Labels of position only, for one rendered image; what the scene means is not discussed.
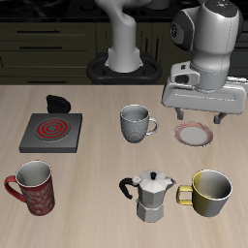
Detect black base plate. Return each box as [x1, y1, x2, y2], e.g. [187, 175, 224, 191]
[85, 51, 163, 81]

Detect grey patterned mug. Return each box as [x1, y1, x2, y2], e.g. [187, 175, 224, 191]
[119, 104, 160, 144]

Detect silver moka pot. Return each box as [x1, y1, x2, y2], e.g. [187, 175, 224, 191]
[118, 169, 177, 224]

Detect red patterned mug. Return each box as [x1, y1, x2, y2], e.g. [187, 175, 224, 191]
[3, 160, 56, 217]

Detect round black knob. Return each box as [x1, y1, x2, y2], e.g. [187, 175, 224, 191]
[46, 94, 72, 114]

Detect dark grey stove plate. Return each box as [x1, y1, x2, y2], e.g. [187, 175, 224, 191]
[18, 112, 83, 154]

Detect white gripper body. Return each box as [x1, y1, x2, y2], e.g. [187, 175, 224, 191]
[161, 76, 248, 116]

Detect red rimmed white plate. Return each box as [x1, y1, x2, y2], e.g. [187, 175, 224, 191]
[173, 121, 214, 148]

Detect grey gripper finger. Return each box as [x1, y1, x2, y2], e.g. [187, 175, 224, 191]
[213, 111, 229, 125]
[174, 107, 186, 120]

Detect white and yellow mug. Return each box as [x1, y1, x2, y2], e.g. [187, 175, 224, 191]
[175, 169, 233, 218]

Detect dark kitchen cupboards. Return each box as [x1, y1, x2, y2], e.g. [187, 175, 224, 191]
[0, 0, 248, 86]

